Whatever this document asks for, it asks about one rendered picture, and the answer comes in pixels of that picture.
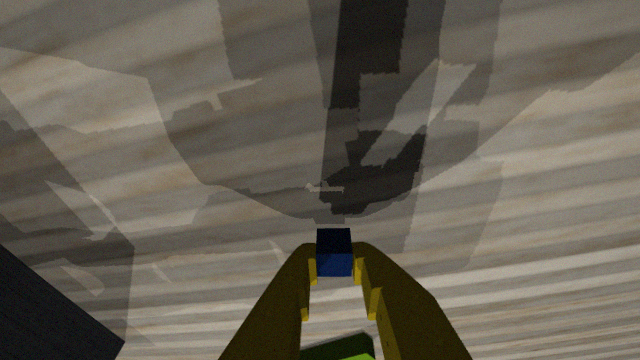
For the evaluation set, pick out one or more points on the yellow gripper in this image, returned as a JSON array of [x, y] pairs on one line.
[[410, 322]]

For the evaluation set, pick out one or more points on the lime green rod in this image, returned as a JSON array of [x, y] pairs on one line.
[[356, 347]]

